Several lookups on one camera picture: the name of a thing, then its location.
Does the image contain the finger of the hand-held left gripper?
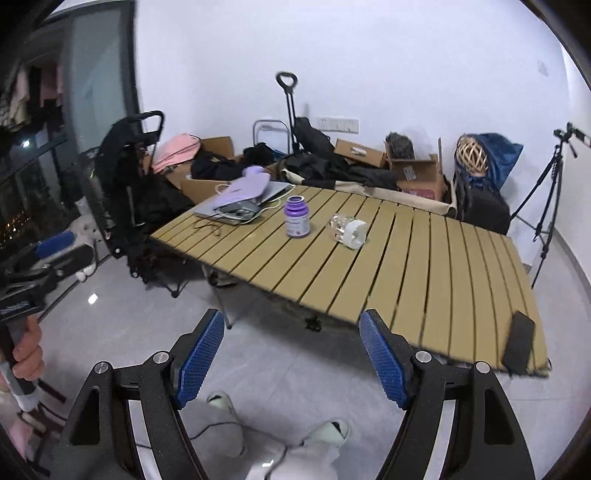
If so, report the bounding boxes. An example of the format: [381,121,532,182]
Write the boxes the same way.
[18,231,77,271]
[28,244,97,288]

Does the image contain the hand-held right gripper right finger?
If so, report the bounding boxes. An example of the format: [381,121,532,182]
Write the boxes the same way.
[359,309,536,480]

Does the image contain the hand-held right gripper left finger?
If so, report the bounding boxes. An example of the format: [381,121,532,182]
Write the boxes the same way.
[48,308,226,480]

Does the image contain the person's left hand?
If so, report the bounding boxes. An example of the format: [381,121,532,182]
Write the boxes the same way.
[12,319,45,382]

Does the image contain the white plush toy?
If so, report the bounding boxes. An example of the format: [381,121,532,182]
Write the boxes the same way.
[69,196,100,282]

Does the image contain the pale green slipper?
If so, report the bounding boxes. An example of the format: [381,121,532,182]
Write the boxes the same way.
[206,391,237,412]
[302,419,352,448]

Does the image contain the black folded stroller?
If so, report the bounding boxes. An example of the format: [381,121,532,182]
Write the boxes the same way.
[92,110,195,298]

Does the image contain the black phone case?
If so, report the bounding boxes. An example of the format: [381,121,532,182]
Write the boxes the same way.
[502,311,536,376]

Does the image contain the glass jar with white lid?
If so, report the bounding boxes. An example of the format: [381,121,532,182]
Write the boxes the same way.
[327,214,368,250]

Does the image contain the hanging clothes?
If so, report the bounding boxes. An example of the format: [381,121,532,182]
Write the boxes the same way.
[0,62,65,132]

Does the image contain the pink bag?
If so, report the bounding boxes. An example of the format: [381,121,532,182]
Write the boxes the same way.
[151,133,202,174]

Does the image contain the large open cardboard box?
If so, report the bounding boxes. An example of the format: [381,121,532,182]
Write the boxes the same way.
[164,136,287,205]

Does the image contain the silver laptop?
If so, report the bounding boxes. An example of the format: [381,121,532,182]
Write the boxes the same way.
[193,180,294,225]

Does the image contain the purple plastic bottle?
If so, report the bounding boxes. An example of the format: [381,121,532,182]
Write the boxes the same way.
[284,195,311,239]

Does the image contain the lilac fabric pouch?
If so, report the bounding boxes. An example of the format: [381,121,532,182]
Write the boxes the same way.
[213,166,269,209]

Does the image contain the black backpack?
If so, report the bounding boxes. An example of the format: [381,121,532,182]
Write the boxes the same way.
[452,175,511,235]

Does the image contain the open cardboard box red print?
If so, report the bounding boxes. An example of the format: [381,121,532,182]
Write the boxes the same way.
[384,137,448,203]

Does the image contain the pile of black clothing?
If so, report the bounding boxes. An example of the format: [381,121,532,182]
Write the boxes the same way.
[191,143,400,192]

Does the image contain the flat cardboard box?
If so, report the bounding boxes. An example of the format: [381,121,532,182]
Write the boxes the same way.
[333,138,387,169]

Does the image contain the dark grey bundle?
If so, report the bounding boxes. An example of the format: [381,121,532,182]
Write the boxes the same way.
[387,132,415,160]

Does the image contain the white folding chair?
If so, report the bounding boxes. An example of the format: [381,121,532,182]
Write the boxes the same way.
[252,119,290,154]

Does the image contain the blue fabric bag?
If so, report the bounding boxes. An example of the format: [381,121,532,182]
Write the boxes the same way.
[471,133,524,191]

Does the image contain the black thin cable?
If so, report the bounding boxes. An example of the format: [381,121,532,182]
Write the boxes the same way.
[194,216,223,237]

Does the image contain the black camera tripod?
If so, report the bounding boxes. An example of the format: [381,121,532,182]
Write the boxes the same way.
[510,122,591,289]

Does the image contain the white wall socket strip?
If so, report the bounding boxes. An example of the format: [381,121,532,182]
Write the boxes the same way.
[317,117,360,134]

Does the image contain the black trolley handle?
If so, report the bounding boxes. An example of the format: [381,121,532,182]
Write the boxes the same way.
[276,71,299,155]

